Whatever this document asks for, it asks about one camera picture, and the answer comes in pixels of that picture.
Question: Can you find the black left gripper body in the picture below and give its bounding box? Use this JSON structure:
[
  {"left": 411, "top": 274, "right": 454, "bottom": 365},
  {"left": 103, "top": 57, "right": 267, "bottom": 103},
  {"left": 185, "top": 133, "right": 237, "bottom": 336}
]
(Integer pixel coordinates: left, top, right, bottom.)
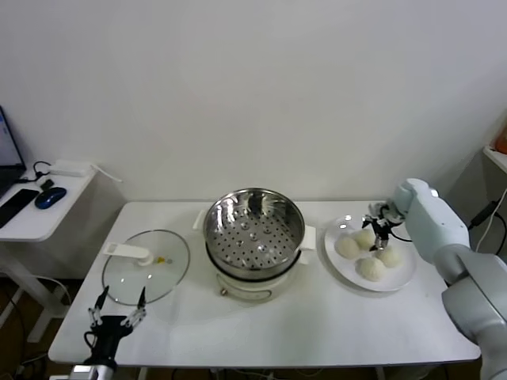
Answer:
[{"left": 89, "top": 315, "right": 134, "bottom": 363}]

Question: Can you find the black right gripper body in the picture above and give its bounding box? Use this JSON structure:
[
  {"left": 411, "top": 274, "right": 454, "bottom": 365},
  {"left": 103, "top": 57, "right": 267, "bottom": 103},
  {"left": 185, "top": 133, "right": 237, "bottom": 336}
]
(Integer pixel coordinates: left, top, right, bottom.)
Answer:
[{"left": 370, "top": 215, "right": 397, "bottom": 238}]

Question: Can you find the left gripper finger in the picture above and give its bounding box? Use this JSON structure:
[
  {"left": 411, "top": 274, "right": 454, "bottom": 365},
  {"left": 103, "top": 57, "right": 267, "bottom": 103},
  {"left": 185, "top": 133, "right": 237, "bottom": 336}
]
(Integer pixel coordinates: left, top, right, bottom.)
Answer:
[
  {"left": 87, "top": 285, "right": 110, "bottom": 329},
  {"left": 121, "top": 287, "right": 147, "bottom": 329}
]

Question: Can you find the white steamed baozi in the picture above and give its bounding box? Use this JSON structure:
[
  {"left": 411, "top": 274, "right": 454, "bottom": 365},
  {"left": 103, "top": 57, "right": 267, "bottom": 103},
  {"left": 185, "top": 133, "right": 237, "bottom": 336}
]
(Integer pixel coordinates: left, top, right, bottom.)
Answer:
[
  {"left": 353, "top": 230, "right": 376, "bottom": 250},
  {"left": 334, "top": 237, "right": 361, "bottom": 261},
  {"left": 357, "top": 257, "right": 387, "bottom": 282},
  {"left": 375, "top": 245, "right": 403, "bottom": 268}
]

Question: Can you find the stainless steel steamer basket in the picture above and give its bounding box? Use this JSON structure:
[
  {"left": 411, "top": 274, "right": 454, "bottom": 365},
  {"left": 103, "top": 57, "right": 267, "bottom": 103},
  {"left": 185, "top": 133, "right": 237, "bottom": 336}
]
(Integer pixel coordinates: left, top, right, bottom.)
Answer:
[{"left": 193, "top": 188, "right": 318, "bottom": 280}]

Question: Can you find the white round plate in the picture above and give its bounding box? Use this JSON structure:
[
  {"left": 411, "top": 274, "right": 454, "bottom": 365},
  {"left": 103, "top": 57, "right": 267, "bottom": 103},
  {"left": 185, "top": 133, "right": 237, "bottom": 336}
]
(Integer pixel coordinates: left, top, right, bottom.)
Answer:
[{"left": 323, "top": 215, "right": 417, "bottom": 293}]

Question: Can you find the white side table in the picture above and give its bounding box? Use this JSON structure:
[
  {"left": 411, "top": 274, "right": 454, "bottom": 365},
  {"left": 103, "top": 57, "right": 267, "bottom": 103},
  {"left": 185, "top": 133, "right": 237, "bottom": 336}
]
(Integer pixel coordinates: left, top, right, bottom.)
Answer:
[{"left": 0, "top": 169, "right": 98, "bottom": 344}]

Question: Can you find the white electric cooking pot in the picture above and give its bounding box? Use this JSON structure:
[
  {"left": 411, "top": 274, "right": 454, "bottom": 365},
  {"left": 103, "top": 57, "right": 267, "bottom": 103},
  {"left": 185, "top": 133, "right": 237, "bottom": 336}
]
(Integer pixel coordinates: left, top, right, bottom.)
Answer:
[{"left": 205, "top": 241, "right": 312, "bottom": 302}]

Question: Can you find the blue computer mouse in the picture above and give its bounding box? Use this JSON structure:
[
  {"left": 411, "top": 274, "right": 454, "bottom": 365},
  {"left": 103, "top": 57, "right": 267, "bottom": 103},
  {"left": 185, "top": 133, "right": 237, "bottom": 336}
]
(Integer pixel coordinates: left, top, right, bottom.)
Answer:
[{"left": 34, "top": 187, "right": 67, "bottom": 210}]

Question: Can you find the black keyboard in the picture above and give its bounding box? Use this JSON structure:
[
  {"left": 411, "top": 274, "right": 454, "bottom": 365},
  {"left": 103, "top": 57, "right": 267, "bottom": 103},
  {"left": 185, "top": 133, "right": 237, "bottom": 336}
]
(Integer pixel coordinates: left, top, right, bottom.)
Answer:
[{"left": 0, "top": 188, "right": 41, "bottom": 230}]

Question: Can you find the white shelf board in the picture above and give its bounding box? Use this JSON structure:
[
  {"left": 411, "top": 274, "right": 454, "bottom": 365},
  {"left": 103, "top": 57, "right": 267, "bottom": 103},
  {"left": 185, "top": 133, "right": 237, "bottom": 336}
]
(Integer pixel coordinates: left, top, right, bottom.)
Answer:
[{"left": 482, "top": 146, "right": 507, "bottom": 175}]

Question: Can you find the black laptop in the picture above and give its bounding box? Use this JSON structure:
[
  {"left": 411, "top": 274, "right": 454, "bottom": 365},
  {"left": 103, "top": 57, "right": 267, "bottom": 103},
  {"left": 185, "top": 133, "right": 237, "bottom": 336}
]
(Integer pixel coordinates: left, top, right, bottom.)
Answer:
[{"left": 0, "top": 105, "right": 28, "bottom": 199}]

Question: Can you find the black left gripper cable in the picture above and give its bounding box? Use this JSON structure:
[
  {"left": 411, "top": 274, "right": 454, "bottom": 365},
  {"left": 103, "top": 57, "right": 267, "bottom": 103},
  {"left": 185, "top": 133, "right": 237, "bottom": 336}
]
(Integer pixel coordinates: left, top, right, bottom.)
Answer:
[{"left": 82, "top": 331, "right": 98, "bottom": 357}]

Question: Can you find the glass lid white handle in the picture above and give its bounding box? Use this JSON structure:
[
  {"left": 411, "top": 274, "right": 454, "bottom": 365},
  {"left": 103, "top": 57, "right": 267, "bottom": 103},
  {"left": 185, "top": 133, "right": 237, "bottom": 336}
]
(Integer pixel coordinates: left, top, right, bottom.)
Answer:
[{"left": 101, "top": 229, "right": 192, "bottom": 306}]

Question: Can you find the black floor cable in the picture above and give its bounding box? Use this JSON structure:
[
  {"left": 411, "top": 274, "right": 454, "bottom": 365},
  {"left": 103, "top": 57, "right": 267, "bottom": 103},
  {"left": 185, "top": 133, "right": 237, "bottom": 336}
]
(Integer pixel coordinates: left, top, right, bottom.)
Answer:
[{"left": 0, "top": 283, "right": 27, "bottom": 349}]

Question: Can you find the black cable with adapter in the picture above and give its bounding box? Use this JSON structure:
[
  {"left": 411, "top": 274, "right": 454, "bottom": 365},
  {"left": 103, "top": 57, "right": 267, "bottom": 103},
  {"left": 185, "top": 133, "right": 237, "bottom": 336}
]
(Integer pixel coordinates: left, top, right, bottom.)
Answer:
[{"left": 467, "top": 200, "right": 501, "bottom": 233}]

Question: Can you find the white hanging cable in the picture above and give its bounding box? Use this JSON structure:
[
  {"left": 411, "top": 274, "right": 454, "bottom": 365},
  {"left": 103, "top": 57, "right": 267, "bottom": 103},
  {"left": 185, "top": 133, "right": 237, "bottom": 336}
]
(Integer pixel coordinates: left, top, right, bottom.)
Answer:
[{"left": 473, "top": 213, "right": 501, "bottom": 254}]

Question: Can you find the short white cable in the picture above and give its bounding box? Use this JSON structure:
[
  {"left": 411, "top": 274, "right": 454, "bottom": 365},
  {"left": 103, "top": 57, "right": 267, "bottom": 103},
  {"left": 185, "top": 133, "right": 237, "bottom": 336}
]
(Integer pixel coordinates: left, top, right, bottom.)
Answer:
[{"left": 90, "top": 164, "right": 123, "bottom": 184}]

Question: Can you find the black looped cable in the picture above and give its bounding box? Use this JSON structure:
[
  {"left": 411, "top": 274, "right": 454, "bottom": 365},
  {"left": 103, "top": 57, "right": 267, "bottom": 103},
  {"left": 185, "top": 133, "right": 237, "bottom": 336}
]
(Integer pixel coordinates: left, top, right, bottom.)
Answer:
[{"left": 17, "top": 161, "right": 52, "bottom": 185}]

